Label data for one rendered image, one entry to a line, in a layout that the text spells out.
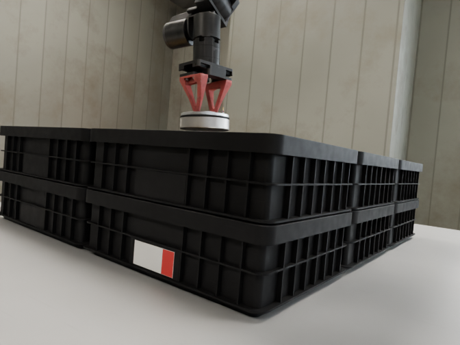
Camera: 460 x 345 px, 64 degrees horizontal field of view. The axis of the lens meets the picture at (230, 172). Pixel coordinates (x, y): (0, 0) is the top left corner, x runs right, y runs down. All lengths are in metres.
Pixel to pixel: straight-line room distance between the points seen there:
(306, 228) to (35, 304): 0.36
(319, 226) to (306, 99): 2.13
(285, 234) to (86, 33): 3.41
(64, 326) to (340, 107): 2.30
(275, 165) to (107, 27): 3.54
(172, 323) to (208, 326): 0.04
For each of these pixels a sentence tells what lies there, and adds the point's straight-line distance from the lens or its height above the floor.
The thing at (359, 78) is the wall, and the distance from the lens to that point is 2.58.
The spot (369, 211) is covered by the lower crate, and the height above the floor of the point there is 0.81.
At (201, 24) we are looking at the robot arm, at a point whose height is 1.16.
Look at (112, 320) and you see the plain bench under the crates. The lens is 0.47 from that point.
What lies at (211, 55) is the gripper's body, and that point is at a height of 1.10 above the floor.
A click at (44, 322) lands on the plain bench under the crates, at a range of 0.48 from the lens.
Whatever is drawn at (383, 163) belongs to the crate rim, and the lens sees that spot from 0.85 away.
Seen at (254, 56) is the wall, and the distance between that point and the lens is 2.92.
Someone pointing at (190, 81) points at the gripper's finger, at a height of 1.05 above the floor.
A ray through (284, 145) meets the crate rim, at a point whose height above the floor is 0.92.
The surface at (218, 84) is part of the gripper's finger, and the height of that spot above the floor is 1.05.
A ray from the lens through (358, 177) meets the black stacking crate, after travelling 0.74.
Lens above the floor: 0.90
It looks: 2 degrees down
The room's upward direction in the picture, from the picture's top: 5 degrees clockwise
